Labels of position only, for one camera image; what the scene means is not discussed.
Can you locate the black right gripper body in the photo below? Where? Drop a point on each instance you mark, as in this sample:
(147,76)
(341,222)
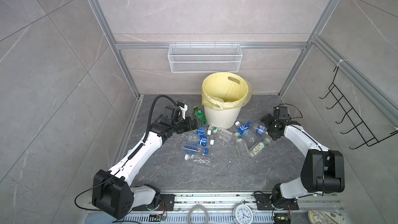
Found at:
(270,123)

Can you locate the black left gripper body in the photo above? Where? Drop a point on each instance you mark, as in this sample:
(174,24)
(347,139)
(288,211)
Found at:
(184,125)

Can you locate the blue yellow label bottle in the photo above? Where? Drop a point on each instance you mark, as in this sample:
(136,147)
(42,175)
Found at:
(257,128)

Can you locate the clear tall bottle white cap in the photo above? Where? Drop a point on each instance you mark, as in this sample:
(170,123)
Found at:
(240,145)

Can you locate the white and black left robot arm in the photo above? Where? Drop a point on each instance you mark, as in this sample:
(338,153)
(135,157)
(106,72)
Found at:
(112,190)

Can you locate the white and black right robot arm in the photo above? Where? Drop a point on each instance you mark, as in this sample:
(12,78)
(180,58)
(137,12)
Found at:
(323,170)

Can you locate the green bottle near bin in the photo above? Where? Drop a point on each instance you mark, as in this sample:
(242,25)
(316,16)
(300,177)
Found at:
(201,119)

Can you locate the white bin with yellow bag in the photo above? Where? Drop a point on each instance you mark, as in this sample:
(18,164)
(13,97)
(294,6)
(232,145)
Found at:
(223,96)

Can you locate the clear bottle green label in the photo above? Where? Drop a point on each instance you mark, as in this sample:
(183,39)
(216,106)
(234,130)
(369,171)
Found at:
(259,147)

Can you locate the clear bottle blue cap bottom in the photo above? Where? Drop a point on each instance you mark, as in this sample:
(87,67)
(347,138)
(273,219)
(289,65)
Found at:
(194,148)

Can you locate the blue label bottle white cap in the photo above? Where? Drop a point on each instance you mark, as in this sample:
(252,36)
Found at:
(203,130)

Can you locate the crushed clear bottle white cap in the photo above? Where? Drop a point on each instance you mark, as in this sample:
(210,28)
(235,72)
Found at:
(198,160)

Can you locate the clear tube loop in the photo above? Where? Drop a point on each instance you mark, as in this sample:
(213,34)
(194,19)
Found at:
(198,214)

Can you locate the white analog clock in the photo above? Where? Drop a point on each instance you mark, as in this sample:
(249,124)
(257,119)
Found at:
(242,214)

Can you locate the white wire mesh basket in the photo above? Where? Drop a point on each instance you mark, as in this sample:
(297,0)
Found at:
(204,58)

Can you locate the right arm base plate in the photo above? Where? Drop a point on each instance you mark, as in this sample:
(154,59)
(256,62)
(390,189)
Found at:
(266,202)

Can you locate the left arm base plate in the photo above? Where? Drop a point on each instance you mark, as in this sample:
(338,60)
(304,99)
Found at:
(161,201)

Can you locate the black wire hook rack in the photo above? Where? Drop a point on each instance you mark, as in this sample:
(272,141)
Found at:
(358,125)

